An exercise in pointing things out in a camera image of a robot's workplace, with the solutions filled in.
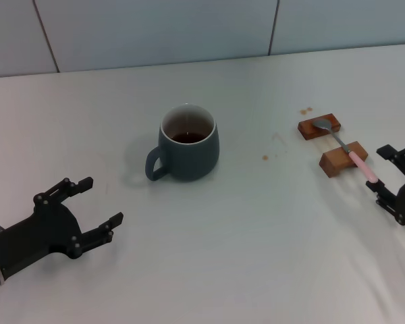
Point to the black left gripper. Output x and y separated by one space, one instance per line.
50 226

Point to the flat brown wooden block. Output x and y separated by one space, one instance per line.
315 130

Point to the notched brown wooden block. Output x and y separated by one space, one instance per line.
337 160

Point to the grey ceramic cup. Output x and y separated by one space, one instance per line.
189 155

